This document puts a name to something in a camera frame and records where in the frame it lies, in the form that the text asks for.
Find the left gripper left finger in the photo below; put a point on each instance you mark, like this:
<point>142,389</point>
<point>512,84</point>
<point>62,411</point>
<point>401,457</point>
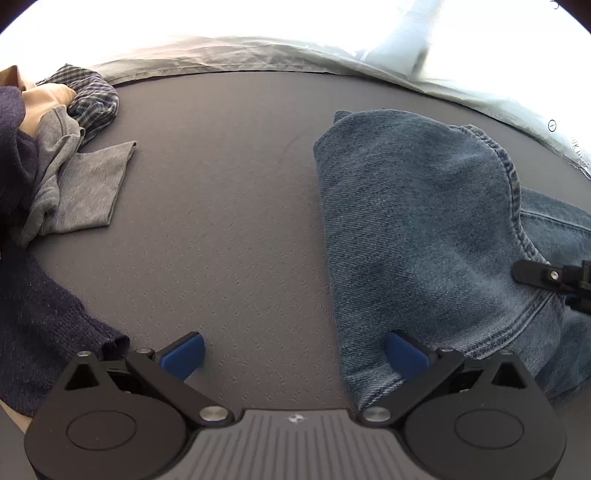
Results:
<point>165,371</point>

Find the white printed carrot curtain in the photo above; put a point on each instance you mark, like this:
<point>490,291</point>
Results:
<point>523,63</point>

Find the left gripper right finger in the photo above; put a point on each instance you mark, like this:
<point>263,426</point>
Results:
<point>424,370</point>

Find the blue plaid shirt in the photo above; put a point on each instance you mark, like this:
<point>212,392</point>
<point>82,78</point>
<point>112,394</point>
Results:
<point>96,103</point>

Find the grey garment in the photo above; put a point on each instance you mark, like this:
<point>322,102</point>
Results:
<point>73,190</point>

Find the dark navy knit sweater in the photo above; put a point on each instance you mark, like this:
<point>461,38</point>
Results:
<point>43,325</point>

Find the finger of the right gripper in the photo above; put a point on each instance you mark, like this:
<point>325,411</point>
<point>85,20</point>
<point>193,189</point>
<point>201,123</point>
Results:
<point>538,275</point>

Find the blue denim jeans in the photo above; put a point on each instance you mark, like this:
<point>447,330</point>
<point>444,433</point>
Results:
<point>423,223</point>

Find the tan garment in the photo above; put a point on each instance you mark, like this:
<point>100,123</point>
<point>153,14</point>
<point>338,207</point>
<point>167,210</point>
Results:
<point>38,100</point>

